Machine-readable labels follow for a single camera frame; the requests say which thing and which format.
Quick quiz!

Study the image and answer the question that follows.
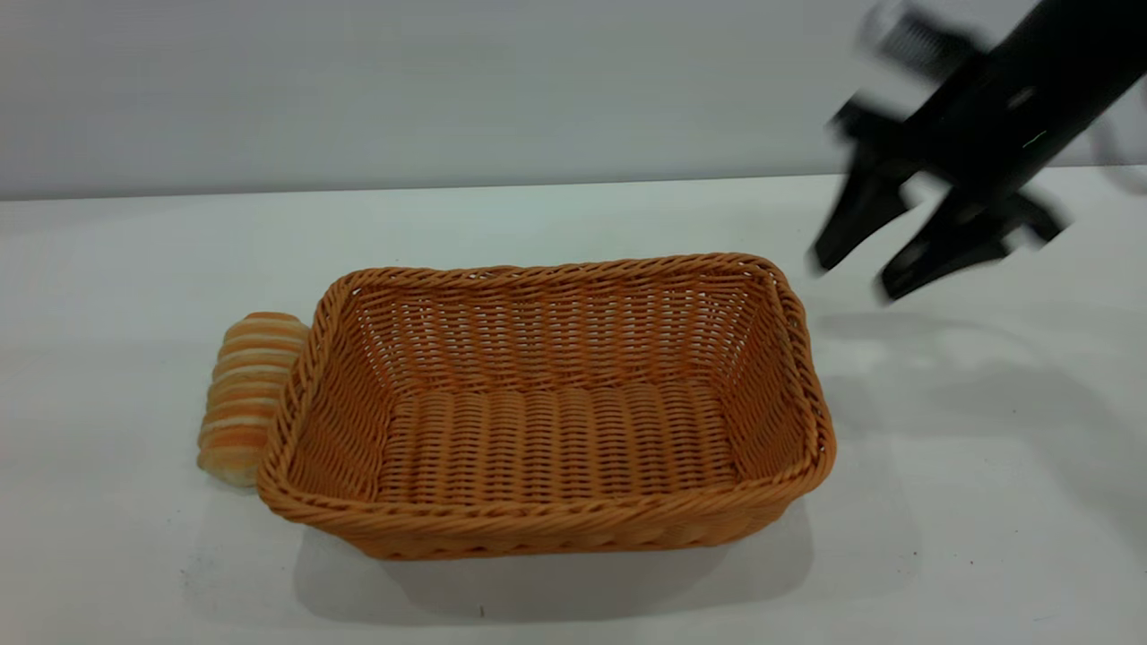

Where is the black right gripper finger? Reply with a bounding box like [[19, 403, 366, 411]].
[[878, 191, 1018, 302], [810, 159, 917, 274]]

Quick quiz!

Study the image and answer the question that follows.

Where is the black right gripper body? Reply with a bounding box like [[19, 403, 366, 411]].
[[828, 18, 1123, 245]]

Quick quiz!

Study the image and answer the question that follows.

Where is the orange woven wicker basket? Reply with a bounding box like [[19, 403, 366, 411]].
[[256, 253, 838, 562]]

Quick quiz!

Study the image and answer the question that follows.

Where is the striped orange bread roll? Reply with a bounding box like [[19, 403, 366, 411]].
[[196, 312, 311, 488]]

